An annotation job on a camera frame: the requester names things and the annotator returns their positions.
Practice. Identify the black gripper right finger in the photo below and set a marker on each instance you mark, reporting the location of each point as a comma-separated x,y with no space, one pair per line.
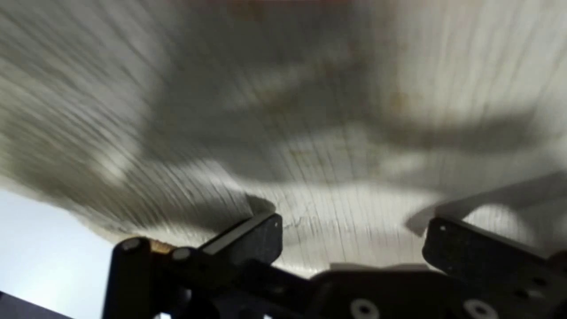
501,271

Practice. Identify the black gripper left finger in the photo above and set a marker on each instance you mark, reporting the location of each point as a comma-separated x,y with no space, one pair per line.
195,276

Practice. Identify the pale brown palm-leaf plate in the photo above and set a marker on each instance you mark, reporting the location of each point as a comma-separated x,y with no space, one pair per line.
329,106

